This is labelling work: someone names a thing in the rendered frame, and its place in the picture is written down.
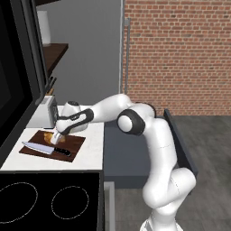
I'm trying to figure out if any black hob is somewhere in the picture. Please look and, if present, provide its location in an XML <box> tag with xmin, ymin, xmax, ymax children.
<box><xmin>0</xmin><ymin>171</ymin><xmax>105</xmax><ymax>231</ymax></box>

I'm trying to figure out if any black microwave oven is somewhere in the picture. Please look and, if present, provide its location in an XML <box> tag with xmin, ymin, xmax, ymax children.
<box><xmin>0</xmin><ymin>0</ymin><xmax>50</xmax><ymax>159</ymax></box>

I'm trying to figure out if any black-handled kitchen knife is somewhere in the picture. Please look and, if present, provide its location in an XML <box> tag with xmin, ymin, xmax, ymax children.
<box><xmin>21</xmin><ymin>141</ymin><xmax>72</xmax><ymax>158</ymax></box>

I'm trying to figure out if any grey fridge handle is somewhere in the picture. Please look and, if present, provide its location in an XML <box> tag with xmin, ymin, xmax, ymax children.
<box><xmin>124</xmin><ymin>17</ymin><xmax>132</xmax><ymax>95</ymax></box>

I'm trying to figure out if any grey toaster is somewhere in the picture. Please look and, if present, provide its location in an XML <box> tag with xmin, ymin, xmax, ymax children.
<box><xmin>26</xmin><ymin>95</ymin><xmax>60</xmax><ymax>129</ymax></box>

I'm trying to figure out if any white electric kettle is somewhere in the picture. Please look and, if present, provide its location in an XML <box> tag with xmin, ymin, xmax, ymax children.
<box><xmin>58</xmin><ymin>100</ymin><xmax>90</xmax><ymax>134</ymax></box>

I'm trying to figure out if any dark grey open drawer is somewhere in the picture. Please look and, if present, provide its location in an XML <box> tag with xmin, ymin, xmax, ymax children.
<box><xmin>162</xmin><ymin>108</ymin><xmax>199</xmax><ymax>179</ymax></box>

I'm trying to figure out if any white jar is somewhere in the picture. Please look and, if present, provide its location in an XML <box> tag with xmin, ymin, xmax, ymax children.
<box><xmin>36</xmin><ymin>10</ymin><xmax>52</xmax><ymax>46</ymax></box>

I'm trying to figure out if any knife block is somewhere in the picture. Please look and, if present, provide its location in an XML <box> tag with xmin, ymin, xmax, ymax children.
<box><xmin>44</xmin><ymin>76</ymin><xmax>58</xmax><ymax>97</ymax></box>

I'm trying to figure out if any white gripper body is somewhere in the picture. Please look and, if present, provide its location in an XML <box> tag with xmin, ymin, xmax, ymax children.
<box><xmin>50</xmin><ymin>129</ymin><xmax>63</xmax><ymax>145</ymax></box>

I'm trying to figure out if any dark wooden shelf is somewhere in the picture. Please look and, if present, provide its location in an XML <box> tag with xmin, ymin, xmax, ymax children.
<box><xmin>35</xmin><ymin>0</ymin><xmax>69</xmax><ymax>75</ymax></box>

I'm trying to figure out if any grey fridge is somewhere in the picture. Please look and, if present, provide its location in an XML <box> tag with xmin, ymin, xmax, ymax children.
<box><xmin>35</xmin><ymin>0</ymin><xmax>126</xmax><ymax>106</ymax></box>

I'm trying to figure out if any brown wooden cutting board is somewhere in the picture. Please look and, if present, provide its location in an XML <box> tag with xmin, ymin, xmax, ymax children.
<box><xmin>18</xmin><ymin>129</ymin><xmax>87</xmax><ymax>163</ymax></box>

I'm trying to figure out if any brown piece of meat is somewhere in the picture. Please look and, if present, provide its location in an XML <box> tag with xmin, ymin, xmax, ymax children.
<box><xmin>43</xmin><ymin>132</ymin><xmax>67</xmax><ymax>143</ymax></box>

